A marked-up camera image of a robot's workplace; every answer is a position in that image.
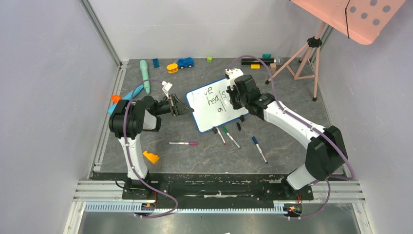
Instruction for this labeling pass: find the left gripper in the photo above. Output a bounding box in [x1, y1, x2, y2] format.
[154, 94, 194, 117]

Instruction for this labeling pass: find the blue framed whiteboard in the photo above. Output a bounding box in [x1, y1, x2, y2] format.
[186, 78, 248, 133]

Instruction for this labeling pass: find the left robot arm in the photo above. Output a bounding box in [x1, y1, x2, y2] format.
[109, 94, 194, 199]

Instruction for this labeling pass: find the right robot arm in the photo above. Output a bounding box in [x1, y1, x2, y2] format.
[225, 69, 348, 199]

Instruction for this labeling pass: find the pink whiteboard marker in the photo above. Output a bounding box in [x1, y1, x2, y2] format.
[168, 141, 198, 146]

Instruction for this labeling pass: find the green whiteboard marker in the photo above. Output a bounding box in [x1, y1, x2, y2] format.
[222, 126, 242, 149]

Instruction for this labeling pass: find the blue whiteboard marker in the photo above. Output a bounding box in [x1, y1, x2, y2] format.
[252, 136, 268, 164]

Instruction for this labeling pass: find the red whiteboard marker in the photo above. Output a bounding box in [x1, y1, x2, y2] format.
[213, 127, 226, 145]

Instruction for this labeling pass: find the yellow oval toy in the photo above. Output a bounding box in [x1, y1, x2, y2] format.
[167, 63, 179, 74]

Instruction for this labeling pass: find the tan wooden cube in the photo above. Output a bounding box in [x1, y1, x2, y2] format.
[269, 63, 277, 71]

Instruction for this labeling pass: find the blue toy car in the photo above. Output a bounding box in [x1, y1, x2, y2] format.
[177, 57, 194, 69]

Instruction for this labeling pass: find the black cylinder flashlight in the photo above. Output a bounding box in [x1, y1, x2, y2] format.
[241, 57, 283, 66]

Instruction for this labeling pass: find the dark blue block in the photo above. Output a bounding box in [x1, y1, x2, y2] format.
[152, 58, 160, 68]

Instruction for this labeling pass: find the light blue toy tube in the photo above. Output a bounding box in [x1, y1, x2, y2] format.
[107, 85, 144, 115]

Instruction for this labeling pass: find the yellow wedge block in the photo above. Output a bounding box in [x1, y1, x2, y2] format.
[143, 151, 160, 164]

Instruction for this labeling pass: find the mint green toy tube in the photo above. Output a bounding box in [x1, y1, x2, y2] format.
[139, 60, 150, 95]

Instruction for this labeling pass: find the orange toy piece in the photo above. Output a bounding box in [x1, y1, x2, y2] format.
[111, 95, 122, 104]

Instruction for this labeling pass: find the pink tripod stand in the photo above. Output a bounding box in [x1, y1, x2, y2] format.
[265, 21, 327, 102]

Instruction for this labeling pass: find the pink perforated panel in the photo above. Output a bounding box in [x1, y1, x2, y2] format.
[292, 0, 406, 45]

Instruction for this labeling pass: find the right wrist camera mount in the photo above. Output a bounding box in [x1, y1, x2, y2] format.
[225, 68, 244, 90]

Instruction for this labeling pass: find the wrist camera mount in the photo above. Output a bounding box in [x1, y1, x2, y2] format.
[225, 68, 244, 90]
[161, 81, 172, 97]

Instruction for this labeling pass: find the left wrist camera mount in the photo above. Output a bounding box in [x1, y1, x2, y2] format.
[161, 81, 172, 97]

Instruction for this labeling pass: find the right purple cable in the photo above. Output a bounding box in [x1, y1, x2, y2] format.
[227, 55, 356, 221]

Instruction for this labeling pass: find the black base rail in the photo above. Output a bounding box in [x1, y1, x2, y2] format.
[91, 173, 314, 209]

